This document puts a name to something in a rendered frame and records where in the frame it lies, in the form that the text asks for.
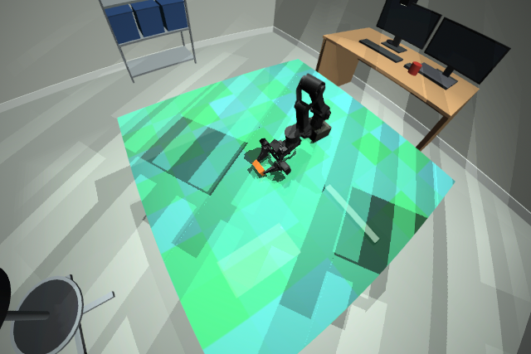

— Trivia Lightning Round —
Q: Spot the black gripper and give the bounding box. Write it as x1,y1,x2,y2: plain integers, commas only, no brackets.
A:
256,138,292,175

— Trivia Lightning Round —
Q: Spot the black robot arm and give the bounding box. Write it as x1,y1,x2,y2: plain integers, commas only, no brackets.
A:
270,74,331,155

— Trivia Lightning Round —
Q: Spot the orange block with dark square face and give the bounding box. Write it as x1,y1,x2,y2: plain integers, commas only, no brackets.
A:
252,160,265,176

